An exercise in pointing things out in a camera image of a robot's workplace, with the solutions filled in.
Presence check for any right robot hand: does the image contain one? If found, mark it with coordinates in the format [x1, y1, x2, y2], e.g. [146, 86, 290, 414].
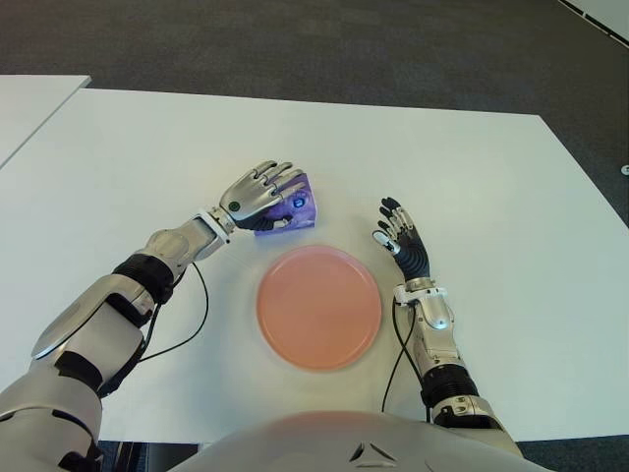
[372, 196, 433, 281]

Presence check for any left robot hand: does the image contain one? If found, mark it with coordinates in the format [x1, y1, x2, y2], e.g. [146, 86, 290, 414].
[218, 159, 307, 232]

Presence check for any purple tissue paper pack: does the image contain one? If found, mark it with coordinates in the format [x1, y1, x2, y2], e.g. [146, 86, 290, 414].
[254, 171, 319, 238]

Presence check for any pink round plate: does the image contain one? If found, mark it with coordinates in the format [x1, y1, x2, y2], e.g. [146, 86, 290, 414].
[256, 245, 383, 374]

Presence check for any grey robot torso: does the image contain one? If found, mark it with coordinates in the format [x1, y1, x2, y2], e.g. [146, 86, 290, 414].
[169, 411, 537, 472]

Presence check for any white side table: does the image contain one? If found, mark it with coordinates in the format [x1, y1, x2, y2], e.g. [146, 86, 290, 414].
[0, 74, 93, 168]

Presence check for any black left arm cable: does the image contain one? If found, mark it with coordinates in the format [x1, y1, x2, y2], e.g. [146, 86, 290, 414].
[100, 260, 210, 394]

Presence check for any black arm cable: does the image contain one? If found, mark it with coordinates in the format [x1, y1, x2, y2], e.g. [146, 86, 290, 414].
[381, 299, 433, 424]
[100, 260, 210, 394]

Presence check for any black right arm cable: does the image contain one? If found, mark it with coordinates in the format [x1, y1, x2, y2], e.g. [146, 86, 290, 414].
[381, 299, 433, 424]

